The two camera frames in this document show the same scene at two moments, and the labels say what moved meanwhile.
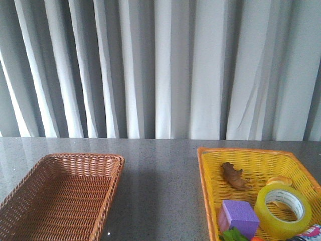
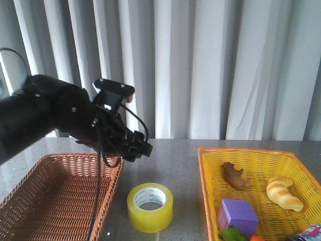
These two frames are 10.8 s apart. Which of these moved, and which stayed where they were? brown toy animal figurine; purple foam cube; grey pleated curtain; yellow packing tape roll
Moved: yellow packing tape roll
Stayed: brown toy animal figurine; grey pleated curtain; purple foam cube
